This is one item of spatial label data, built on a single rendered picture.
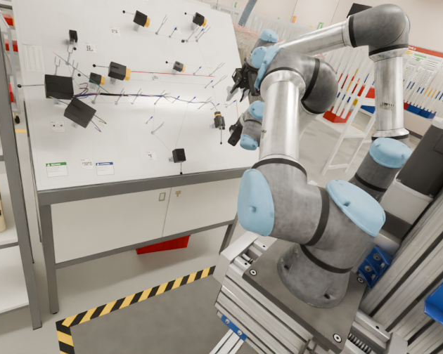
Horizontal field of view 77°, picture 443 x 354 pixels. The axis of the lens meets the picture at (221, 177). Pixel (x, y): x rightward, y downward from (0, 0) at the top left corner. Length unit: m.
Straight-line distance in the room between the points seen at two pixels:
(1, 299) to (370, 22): 1.85
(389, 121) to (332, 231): 0.67
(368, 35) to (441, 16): 8.90
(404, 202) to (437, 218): 0.10
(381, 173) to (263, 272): 0.54
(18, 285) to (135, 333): 0.65
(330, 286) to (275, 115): 0.37
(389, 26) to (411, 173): 0.47
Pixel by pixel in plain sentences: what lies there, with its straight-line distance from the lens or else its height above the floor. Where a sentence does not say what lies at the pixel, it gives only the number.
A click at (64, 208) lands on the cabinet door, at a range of 1.38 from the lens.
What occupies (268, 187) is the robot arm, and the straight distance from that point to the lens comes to 0.48.
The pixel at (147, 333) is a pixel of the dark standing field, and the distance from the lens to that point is 1.83.
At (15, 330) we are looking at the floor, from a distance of 1.92.
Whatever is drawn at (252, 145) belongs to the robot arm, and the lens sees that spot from 1.11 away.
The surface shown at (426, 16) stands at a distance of 10.05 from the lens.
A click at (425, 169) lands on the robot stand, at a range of 0.75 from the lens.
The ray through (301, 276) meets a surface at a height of 1.21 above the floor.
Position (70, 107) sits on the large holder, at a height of 1.17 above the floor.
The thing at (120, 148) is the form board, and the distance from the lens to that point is 1.34.
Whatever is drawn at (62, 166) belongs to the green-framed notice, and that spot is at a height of 0.93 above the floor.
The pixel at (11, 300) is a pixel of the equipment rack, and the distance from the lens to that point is 1.73.
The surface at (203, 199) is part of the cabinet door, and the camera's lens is 1.67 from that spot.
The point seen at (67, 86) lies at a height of 1.23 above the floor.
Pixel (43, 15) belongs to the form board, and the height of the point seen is 1.41.
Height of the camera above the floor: 1.61
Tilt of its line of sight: 30 degrees down
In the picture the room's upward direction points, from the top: 16 degrees clockwise
